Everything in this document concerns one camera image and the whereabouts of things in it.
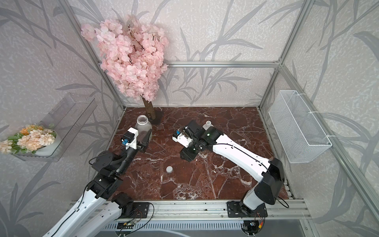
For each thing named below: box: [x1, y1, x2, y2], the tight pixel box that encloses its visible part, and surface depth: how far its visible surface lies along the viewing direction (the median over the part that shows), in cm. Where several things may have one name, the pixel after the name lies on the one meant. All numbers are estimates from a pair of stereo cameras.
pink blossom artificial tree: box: [80, 14, 169, 120], surface depth 72 cm
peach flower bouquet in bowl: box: [0, 123, 58, 157], surface depth 50 cm
